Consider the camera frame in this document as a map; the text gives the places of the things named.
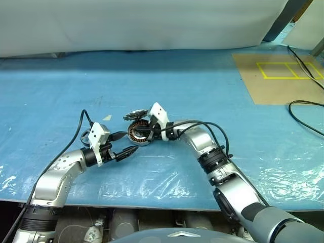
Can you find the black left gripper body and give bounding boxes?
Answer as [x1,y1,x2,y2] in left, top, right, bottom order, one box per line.
[100,141,117,164]

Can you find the white backdrop sheet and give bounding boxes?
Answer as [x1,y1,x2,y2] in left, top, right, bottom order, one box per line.
[0,0,291,59]

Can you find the white board panel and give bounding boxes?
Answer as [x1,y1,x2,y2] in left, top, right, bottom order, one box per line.
[282,10,324,51]

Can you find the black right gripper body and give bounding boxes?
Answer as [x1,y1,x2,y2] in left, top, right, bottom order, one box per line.
[151,125,169,141]

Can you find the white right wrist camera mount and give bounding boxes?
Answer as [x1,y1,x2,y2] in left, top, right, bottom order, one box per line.
[148,102,170,140]

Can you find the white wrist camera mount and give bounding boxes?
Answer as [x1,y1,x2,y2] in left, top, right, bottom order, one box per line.
[88,122,111,167]
[148,102,170,140]

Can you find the grey robot torso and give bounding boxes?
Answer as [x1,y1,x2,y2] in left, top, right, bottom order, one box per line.
[107,227,206,243]

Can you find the silver metal ring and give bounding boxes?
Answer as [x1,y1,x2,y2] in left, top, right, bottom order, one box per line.
[80,128,91,145]

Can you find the yellow tape rectangle marking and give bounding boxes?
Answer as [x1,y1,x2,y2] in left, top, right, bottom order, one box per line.
[257,61,324,80]

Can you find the thick black looped cable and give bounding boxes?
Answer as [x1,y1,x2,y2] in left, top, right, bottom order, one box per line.
[288,100,324,139]

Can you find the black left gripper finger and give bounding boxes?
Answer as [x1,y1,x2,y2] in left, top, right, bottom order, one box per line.
[110,131,128,142]
[115,145,139,163]

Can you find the blue plastic table sheet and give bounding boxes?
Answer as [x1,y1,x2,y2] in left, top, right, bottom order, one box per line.
[0,42,324,212]

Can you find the brown cardboard sheet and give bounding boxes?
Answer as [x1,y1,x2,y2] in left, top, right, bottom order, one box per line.
[231,53,324,106]

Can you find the grey rounded cylinder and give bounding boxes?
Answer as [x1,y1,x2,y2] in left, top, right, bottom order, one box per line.
[110,208,139,240]
[176,212,215,230]

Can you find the thin black cable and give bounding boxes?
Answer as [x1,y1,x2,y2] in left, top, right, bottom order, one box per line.
[287,45,324,90]

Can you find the thin white cable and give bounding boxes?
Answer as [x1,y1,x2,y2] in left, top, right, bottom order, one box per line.
[296,57,324,81]

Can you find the small white gadget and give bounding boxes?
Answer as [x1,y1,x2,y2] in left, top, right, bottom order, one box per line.
[85,214,107,243]

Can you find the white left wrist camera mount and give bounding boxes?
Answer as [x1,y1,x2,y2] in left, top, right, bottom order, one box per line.
[88,122,111,167]

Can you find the grey metal upright bar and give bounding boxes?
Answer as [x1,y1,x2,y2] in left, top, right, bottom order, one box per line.
[310,37,324,57]

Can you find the silver motor stator copper windings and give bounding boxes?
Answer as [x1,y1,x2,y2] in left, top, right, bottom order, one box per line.
[126,120,153,147]

